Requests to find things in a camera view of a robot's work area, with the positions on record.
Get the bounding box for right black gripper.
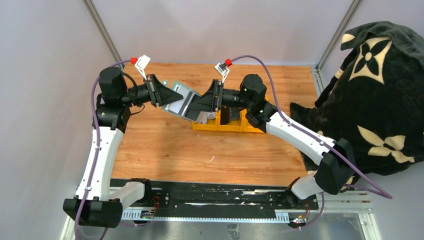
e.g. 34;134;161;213
188;80;253;113

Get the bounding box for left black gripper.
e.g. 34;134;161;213
120;73;183;108

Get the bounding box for green leather card holder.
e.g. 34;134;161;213
162;81;201;122

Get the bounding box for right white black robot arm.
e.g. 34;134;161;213
188;74;355;209

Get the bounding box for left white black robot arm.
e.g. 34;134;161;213
62;66;183;228

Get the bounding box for black cards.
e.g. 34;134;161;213
220;106;240;125

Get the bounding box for silver VIP cards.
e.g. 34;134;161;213
196;111;216;124

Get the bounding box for middle yellow plastic bin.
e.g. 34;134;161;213
217;108;244;132

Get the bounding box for right yellow plastic bin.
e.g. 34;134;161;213
242;108;264;134

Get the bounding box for black floral blanket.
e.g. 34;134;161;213
290;21;424;176

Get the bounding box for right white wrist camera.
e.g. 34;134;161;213
214;63;230;86

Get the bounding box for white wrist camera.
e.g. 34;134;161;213
134;54;151;80
214;63;230;86

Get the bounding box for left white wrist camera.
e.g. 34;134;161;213
134;54;151;80

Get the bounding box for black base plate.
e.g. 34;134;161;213
132;181;319;220

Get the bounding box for aluminium frame rail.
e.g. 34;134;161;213
78;179;381;240

